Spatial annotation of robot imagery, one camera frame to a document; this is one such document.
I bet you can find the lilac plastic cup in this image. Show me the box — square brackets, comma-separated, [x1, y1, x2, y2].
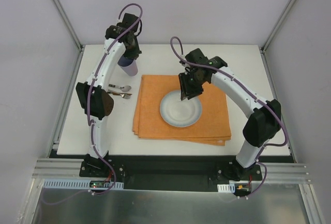
[117, 56, 138, 77]

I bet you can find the white blue-rimmed plate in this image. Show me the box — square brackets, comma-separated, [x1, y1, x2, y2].
[159, 90, 202, 128]

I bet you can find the orange cloth napkin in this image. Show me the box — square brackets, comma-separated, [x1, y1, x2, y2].
[132, 74, 231, 145]

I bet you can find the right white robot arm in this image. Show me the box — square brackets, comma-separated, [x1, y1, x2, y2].
[178, 49, 283, 180]

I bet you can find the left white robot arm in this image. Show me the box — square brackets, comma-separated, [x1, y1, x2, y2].
[76, 13, 142, 177]

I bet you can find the silver spoon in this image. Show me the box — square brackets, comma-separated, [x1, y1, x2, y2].
[108, 84, 132, 92]

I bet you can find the silver fork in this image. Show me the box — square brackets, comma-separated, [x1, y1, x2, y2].
[107, 89, 132, 99]

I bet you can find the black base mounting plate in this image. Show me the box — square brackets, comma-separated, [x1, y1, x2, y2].
[79, 155, 262, 192]

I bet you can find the right aluminium frame post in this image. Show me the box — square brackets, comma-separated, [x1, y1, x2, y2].
[260, 0, 313, 53]

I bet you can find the aluminium frame post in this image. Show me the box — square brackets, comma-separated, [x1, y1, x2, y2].
[51, 0, 83, 51]
[260, 0, 313, 53]

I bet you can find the left aluminium frame post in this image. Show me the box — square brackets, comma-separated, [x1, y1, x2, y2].
[51, 0, 83, 51]

